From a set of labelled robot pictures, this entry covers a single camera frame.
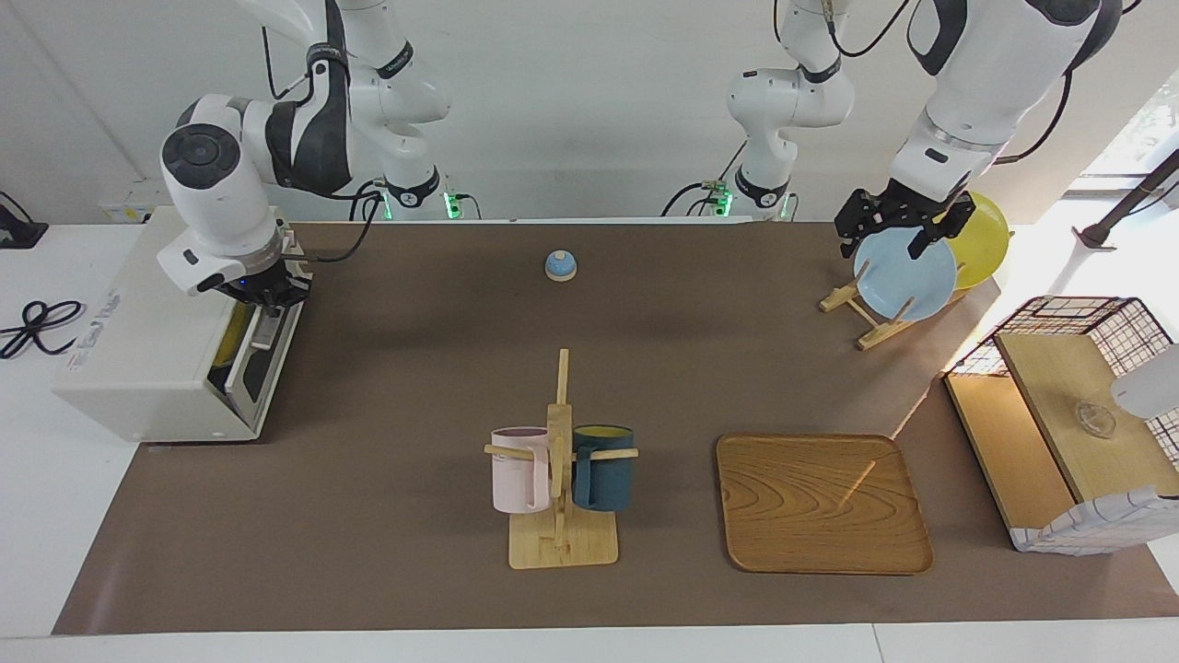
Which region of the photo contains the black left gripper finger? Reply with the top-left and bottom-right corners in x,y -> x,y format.
833,189 -> 894,261
906,195 -> 976,262

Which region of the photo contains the yellow corn cob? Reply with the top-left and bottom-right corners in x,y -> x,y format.
214,304 -> 254,369

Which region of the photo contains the toaster oven glass door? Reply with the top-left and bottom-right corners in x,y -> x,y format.
214,267 -> 309,434

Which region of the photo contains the white toaster oven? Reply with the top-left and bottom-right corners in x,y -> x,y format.
51,204 -> 314,445

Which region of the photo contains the yellow plate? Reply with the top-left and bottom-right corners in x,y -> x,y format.
944,192 -> 1010,290

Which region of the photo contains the light blue plate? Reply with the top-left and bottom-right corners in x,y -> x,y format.
853,227 -> 959,322

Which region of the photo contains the wooden plate rack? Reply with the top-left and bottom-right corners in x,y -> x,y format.
820,261 -> 968,351

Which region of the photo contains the black stand pole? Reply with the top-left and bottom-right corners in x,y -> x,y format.
1073,147 -> 1179,250

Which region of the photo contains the white socket box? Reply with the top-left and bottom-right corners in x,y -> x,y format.
99,180 -> 169,224

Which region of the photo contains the small clear glass piece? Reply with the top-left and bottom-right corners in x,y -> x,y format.
1073,401 -> 1118,438

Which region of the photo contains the pink mug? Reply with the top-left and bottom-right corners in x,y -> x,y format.
490,426 -> 554,515

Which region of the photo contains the wooden serving tray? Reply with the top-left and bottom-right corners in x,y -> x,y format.
716,434 -> 934,576

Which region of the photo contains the checkered white cloth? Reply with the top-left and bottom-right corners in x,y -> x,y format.
1010,485 -> 1179,555

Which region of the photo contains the dark blue mug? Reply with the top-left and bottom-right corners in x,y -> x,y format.
571,425 -> 636,512

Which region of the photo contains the wooden mug rack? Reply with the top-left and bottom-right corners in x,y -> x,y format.
484,348 -> 639,570

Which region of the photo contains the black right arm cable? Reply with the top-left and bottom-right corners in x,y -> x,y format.
263,28 -> 383,263

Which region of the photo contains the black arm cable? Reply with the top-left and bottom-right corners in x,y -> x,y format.
263,28 -> 383,263
995,69 -> 1074,165

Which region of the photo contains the black base cable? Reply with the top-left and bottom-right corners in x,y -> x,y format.
660,138 -> 749,218
348,178 -> 388,222

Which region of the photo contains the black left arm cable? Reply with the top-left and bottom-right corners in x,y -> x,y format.
995,69 -> 1074,165

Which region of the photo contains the wooden shelf with wire frame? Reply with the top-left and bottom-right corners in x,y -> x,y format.
943,296 -> 1179,553

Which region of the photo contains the black looped cable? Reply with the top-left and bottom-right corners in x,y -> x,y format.
0,299 -> 86,360

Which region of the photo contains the black clamp mount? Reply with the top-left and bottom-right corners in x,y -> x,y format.
0,191 -> 49,250

